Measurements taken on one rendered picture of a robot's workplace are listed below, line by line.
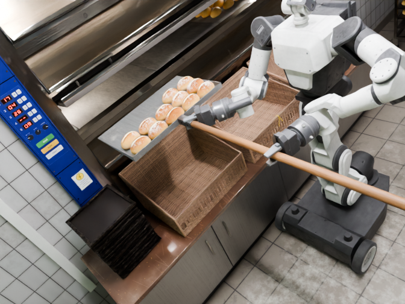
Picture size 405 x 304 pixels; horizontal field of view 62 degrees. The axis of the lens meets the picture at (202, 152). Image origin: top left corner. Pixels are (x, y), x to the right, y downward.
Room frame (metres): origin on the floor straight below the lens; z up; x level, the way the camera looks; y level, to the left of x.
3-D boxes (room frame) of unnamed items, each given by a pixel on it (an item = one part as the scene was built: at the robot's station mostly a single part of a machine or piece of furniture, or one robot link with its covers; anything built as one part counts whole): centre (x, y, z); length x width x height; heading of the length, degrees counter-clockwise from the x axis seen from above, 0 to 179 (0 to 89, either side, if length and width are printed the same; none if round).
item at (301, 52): (1.26, -0.62, 1.27); 0.34 x 0.30 x 0.36; 24
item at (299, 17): (1.24, -0.56, 1.47); 0.10 x 0.07 x 0.09; 24
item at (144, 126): (1.34, 0.18, 1.22); 0.10 x 0.07 x 0.05; 122
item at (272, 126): (1.83, -0.39, 0.72); 0.56 x 0.49 x 0.28; 118
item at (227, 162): (1.54, 0.15, 0.72); 0.56 x 0.49 x 0.28; 119
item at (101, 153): (2.05, -0.24, 1.02); 1.79 x 0.11 x 0.19; 119
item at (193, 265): (1.75, -0.28, 0.29); 2.42 x 0.56 x 0.58; 119
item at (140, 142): (1.22, 0.23, 1.22); 0.10 x 0.07 x 0.05; 117
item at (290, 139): (0.86, -0.30, 1.21); 0.12 x 0.10 x 0.13; 109
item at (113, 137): (1.44, 0.11, 1.21); 0.55 x 0.36 x 0.03; 118
